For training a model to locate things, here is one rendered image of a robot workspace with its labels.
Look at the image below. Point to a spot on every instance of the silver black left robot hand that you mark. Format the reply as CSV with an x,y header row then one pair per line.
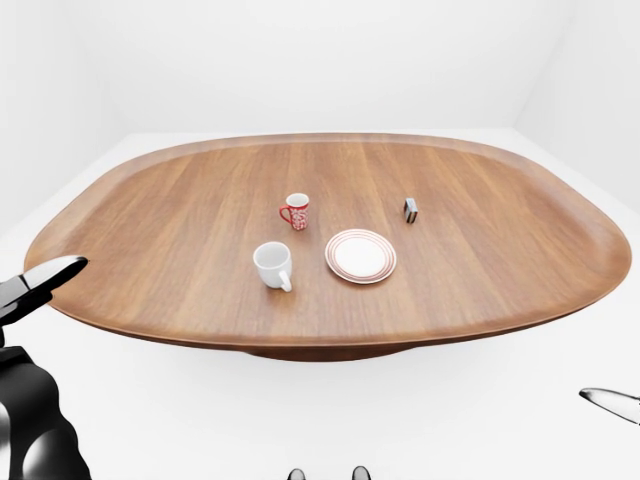
x,y
35,282

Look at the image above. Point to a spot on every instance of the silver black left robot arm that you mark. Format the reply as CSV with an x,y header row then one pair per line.
x,y
35,410

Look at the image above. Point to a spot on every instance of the white mug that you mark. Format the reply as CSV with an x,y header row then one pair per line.
x,y
272,265

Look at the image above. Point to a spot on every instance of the red patterned mug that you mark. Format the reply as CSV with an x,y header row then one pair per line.
x,y
298,214

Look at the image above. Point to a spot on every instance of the white plate with red rings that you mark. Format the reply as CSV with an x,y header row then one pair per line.
x,y
360,256

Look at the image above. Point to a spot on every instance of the small printed box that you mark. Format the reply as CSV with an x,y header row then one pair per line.
x,y
410,210

